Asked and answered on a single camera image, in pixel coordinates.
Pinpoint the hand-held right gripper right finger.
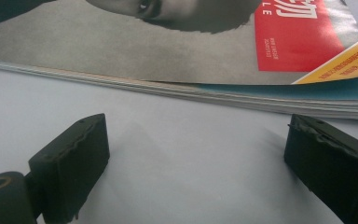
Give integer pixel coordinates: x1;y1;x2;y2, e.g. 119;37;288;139
283;113;358;224

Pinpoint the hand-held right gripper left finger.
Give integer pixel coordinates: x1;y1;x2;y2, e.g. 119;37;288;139
28;113;111;224

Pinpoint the grey cover magazine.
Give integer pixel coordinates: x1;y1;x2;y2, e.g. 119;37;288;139
0;0;358;122

